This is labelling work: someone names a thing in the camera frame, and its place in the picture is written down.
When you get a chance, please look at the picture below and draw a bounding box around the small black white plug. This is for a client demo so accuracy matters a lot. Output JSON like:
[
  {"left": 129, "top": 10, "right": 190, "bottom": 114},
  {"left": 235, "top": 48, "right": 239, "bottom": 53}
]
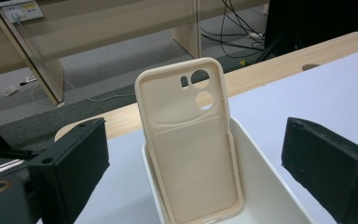
[{"left": 19, "top": 76, "right": 38, "bottom": 87}]

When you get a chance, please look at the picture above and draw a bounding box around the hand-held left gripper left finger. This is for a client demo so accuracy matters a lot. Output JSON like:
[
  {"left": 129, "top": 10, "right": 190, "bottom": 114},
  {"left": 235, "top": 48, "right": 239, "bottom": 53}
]
[{"left": 27, "top": 117, "right": 111, "bottom": 224}]

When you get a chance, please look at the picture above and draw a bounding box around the small white floor object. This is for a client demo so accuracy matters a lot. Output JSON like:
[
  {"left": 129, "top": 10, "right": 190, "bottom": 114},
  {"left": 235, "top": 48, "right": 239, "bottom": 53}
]
[{"left": 4, "top": 85, "right": 20, "bottom": 97}]

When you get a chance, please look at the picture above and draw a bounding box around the tangle of black cables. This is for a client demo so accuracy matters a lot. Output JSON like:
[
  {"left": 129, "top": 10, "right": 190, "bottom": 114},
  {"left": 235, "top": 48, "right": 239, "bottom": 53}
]
[{"left": 200, "top": 0, "right": 267, "bottom": 60}]

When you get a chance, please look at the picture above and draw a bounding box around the beige phone case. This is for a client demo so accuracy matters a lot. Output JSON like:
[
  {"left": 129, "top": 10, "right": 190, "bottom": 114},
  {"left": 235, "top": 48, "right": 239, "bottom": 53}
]
[{"left": 134, "top": 57, "right": 243, "bottom": 224}]

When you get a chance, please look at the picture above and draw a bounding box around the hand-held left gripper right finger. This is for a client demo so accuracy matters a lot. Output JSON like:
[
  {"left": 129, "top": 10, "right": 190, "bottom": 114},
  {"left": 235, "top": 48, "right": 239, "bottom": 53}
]
[{"left": 281, "top": 117, "right": 358, "bottom": 224}]

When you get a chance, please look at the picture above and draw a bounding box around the black curtain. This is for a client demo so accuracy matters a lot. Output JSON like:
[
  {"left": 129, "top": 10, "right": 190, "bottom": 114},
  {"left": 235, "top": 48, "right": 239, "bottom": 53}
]
[{"left": 265, "top": 0, "right": 358, "bottom": 57}]

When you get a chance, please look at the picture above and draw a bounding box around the short aluminium floor rail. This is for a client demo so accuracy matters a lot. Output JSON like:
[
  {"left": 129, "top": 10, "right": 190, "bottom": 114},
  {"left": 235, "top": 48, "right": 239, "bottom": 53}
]
[{"left": 0, "top": 158, "right": 26, "bottom": 176}]

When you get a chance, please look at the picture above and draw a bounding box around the white floor cable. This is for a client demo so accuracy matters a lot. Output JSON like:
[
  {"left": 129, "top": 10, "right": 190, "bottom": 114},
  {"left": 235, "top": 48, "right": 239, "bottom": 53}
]
[{"left": 18, "top": 69, "right": 138, "bottom": 104}]

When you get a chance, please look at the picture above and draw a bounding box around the white wall power outlet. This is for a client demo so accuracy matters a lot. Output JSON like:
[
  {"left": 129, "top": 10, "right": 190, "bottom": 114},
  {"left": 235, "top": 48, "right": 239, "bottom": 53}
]
[{"left": 0, "top": 1, "right": 45, "bottom": 24}]

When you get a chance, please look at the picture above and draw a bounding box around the white plastic storage bin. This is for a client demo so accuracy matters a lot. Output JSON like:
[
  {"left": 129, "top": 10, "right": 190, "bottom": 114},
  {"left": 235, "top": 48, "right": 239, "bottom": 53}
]
[{"left": 141, "top": 116, "right": 316, "bottom": 224}]

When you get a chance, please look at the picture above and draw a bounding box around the white table cover board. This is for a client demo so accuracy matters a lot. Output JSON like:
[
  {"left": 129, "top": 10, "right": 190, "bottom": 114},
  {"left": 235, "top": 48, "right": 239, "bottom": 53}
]
[{"left": 36, "top": 46, "right": 358, "bottom": 224}]

